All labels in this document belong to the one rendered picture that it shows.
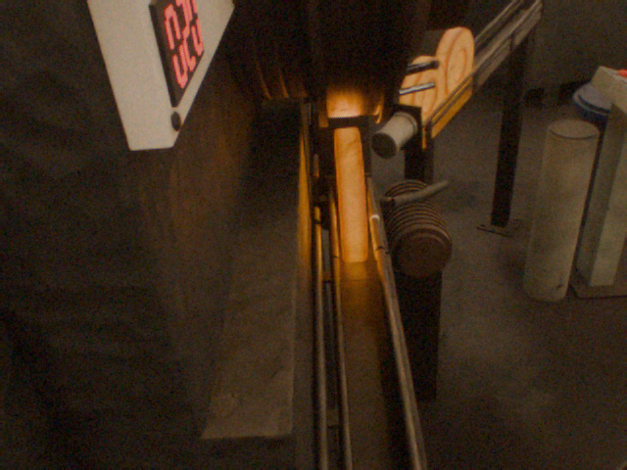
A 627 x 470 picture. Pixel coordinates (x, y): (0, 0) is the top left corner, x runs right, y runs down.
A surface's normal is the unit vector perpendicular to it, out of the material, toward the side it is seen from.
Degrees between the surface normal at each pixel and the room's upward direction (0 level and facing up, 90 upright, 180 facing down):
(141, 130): 90
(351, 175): 44
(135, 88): 90
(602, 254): 90
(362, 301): 5
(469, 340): 0
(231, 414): 0
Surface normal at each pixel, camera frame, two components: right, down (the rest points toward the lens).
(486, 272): -0.08, -0.83
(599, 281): 0.01, 0.56
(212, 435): -0.07, -0.55
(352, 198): -0.04, 0.07
